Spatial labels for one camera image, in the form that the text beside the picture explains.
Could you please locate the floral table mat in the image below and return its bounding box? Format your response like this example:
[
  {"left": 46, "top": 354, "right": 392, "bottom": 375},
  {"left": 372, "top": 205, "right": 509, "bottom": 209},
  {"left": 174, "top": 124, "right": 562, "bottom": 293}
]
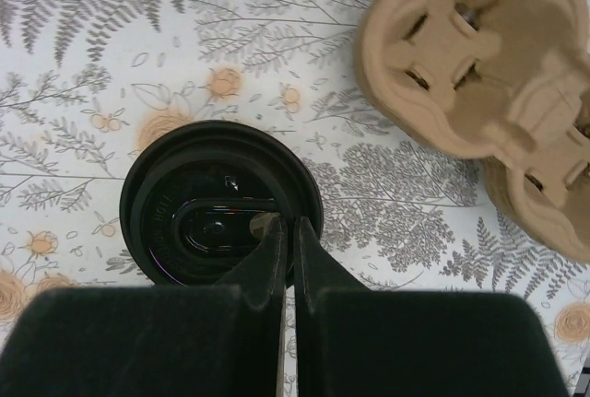
[{"left": 1, "top": 0, "right": 589, "bottom": 392}]

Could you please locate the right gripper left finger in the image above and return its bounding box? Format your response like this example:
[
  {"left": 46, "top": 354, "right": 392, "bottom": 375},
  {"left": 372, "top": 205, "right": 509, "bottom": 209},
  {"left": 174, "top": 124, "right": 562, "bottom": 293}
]
[{"left": 1, "top": 217, "right": 288, "bottom": 396}]

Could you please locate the black coffee lid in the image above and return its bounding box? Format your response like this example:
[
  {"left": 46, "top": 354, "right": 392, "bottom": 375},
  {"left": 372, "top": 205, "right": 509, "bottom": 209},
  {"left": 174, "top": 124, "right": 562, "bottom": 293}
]
[{"left": 119, "top": 121, "right": 324, "bottom": 286}]

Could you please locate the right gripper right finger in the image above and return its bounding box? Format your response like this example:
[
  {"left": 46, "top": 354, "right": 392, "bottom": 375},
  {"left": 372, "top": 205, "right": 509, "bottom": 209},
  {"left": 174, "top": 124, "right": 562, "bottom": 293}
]
[{"left": 293, "top": 218, "right": 567, "bottom": 396}]

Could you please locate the brown cardboard cup carrier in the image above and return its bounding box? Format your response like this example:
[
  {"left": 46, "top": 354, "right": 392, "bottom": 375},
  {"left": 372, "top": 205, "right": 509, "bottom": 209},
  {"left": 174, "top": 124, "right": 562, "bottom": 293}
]
[{"left": 354, "top": 0, "right": 589, "bottom": 262}]

